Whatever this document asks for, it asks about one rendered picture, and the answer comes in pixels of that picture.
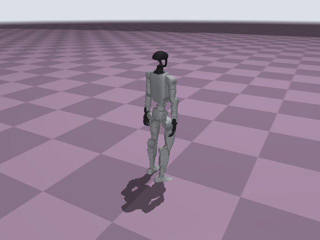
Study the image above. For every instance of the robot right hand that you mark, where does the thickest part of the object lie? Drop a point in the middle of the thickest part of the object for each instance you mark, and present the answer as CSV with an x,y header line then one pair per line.
x,y
174,123

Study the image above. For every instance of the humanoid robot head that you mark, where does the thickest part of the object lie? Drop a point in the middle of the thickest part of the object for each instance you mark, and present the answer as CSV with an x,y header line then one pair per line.
x,y
160,55

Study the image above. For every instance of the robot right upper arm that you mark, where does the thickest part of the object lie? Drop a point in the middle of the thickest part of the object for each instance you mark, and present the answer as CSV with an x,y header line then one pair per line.
x,y
171,82

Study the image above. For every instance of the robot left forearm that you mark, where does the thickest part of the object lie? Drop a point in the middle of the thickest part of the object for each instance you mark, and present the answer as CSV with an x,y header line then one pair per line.
x,y
148,104

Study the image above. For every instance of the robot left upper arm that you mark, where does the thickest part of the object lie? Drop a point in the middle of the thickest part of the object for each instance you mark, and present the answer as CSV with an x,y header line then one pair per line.
x,y
148,88

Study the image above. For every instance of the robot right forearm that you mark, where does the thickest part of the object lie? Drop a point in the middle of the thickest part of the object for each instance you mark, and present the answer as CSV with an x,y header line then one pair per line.
x,y
174,109

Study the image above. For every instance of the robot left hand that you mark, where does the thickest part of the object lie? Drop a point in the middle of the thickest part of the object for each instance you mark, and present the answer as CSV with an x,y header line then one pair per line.
x,y
145,118

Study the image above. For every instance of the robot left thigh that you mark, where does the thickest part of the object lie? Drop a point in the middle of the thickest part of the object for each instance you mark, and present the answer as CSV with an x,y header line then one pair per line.
x,y
154,130

